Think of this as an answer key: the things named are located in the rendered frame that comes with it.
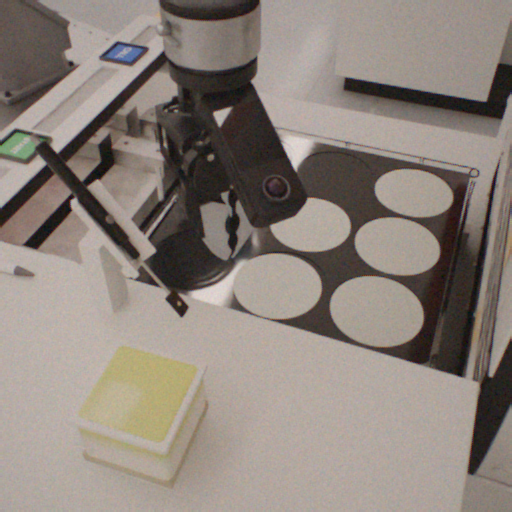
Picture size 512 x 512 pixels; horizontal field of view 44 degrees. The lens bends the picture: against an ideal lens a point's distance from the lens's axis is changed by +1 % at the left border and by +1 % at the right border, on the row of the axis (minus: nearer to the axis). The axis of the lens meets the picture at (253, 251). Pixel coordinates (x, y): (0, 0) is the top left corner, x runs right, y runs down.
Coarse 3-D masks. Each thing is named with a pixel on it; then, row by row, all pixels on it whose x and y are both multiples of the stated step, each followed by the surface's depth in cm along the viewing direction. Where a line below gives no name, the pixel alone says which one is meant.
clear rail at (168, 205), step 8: (176, 192) 82; (168, 200) 80; (176, 200) 81; (160, 208) 80; (168, 208) 80; (160, 216) 78; (152, 224) 77; (160, 224) 78; (144, 232) 76; (152, 232) 77
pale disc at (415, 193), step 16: (384, 176) 85; (400, 176) 85; (416, 176) 85; (432, 176) 85; (384, 192) 82; (400, 192) 82; (416, 192) 82; (432, 192) 82; (448, 192) 82; (400, 208) 80; (416, 208) 80; (432, 208) 80
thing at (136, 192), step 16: (112, 176) 88; (128, 176) 88; (144, 176) 88; (160, 176) 88; (176, 176) 92; (112, 192) 85; (128, 192) 85; (144, 192) 85; (128, 208) 83; (144, 208) 84; (64, 224) 81; (80, 224) 81; (48, 240) 78; (64, 240) 78; (80, 240) 78; (64, 256) 76; (80, 256) 76
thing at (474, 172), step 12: (288, 132) 92; (300, 132) 91; (336, 144) 90; (348, 144) 89; (360, 144) 89; (396, 156) 88; (408, 156) 87; (444, 168) 86; (456, 168) 86; (468, 168) 85
